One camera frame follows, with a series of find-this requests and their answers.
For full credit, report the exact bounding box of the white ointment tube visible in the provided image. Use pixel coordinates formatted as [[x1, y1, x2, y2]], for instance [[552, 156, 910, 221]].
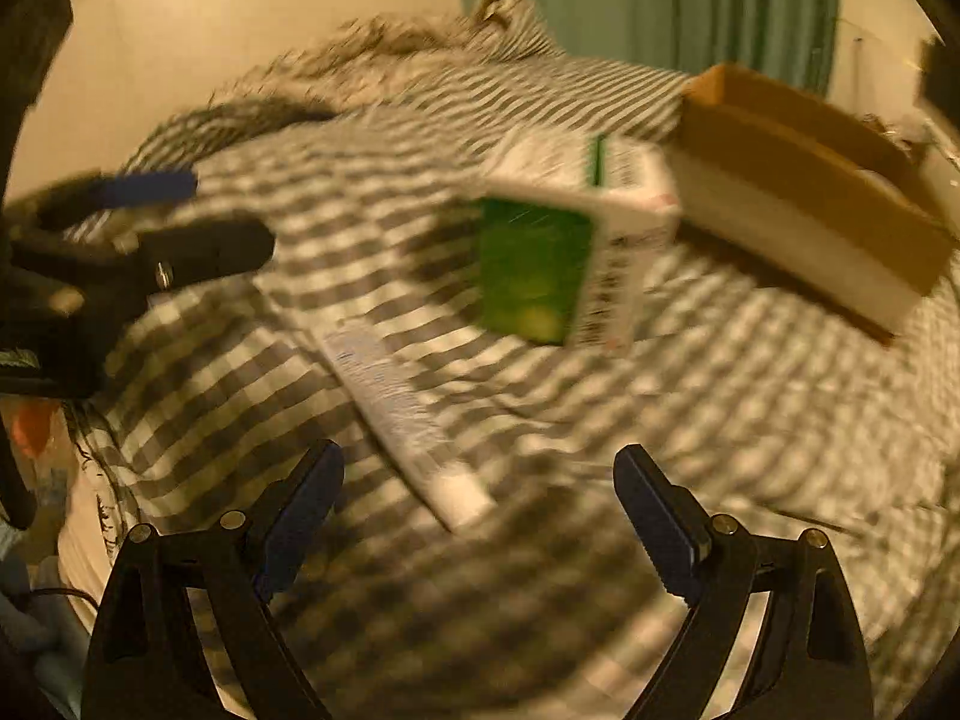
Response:
[[314, 320, 494, 533]]

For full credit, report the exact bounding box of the green white medicine box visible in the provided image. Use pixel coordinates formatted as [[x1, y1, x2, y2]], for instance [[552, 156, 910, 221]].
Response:
[[477, 125, 682, 353]]

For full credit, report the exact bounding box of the grey checkered bed cover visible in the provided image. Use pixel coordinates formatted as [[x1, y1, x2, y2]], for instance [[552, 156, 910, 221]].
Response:
[[71, 57, 958, 718]]

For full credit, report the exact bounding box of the floral patterned blanket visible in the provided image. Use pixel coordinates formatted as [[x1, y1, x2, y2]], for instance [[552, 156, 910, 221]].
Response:
[[208, 13, 482, 122]]

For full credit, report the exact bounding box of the checkered floral pillow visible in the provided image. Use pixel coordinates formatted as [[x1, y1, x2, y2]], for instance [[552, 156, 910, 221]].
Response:
[[467, 0, 565, 62]]

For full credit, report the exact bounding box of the brown cardboard box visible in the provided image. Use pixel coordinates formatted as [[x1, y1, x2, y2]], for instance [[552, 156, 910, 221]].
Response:
[[665, 64, 958, 337]]

